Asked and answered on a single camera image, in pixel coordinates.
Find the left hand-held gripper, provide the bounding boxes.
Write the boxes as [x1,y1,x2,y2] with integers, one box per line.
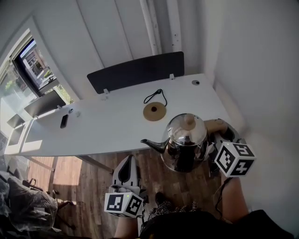
[104,154,149,219]

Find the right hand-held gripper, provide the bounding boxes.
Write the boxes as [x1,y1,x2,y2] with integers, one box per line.
[208,125,257,178]

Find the shiny steel kettle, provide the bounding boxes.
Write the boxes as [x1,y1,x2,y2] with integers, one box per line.
[140,113,228,174]

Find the round beige kettle base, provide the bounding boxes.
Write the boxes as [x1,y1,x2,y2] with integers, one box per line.
[142,102,167,122]

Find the person's left forearm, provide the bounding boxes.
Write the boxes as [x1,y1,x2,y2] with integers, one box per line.
[114,215,141,239]

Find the person's right forearm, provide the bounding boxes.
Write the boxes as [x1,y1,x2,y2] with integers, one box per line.
[220,176,251,224]

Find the white desk leg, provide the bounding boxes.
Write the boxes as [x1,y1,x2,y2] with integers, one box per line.
[47,156,59,195]
[78,155,115,175]

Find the person's black shoe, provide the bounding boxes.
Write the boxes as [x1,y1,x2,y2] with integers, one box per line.
[155,191,166,206]

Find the person's patterned skirt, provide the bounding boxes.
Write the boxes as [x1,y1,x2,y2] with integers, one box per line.
[146,200,204,220]

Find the person's black top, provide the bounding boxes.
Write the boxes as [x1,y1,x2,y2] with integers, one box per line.
[139,209,295,239]

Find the black desk divider panel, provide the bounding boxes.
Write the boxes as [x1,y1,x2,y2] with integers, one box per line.
[86,51,185,95]

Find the plastic-covered office chair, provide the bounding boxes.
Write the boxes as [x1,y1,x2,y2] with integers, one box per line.
[0,169,77,234]

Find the black computer monitor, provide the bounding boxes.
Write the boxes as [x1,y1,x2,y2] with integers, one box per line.
[24,90,66,118]

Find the dark desk divider panel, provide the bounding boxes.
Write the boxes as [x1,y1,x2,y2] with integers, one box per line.
[6,113,26,129]

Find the thin white vertical pipe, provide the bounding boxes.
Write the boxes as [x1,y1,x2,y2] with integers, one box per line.
[139,0,162,56]

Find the dark-framed window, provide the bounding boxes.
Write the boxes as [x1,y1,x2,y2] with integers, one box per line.
[0,29,74,105]

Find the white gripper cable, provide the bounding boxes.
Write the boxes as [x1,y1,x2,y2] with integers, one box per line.
[138,193,150,237]

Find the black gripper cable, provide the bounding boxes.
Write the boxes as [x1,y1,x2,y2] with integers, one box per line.
[213,176,232,220]

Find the black power cord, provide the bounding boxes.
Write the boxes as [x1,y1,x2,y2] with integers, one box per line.
[143,88,169,107]

